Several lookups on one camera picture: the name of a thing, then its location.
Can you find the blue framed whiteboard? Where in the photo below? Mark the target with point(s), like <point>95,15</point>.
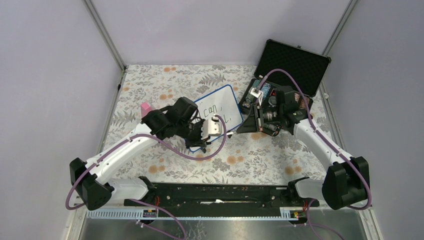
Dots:
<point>221,101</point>

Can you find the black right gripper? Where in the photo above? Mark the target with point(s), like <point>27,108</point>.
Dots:
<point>249,125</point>

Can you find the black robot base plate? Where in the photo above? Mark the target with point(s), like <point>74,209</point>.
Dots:
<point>224,200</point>

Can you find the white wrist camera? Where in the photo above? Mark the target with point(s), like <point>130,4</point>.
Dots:
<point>256,96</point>
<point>211,128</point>

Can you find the right base wiring connector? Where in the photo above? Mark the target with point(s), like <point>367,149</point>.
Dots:
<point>300,215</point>

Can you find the base wiring connector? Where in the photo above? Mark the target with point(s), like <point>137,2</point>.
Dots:
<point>300,215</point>
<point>152,213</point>

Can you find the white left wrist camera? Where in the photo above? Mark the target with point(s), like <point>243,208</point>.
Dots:
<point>211,128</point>

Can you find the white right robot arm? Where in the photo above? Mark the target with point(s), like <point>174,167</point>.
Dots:
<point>346,183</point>

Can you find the black poker chip case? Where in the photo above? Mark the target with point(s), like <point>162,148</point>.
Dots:
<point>289,78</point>

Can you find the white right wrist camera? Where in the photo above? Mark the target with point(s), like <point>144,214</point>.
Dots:
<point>256,96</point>

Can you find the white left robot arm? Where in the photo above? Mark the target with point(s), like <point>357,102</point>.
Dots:
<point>92,182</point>

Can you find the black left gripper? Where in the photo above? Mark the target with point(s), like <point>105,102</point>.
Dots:
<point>198,141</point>

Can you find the left base wiring connector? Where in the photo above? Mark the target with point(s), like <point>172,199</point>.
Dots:
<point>152,213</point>

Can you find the pink triangular box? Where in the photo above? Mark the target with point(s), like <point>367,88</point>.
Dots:
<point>145,108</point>

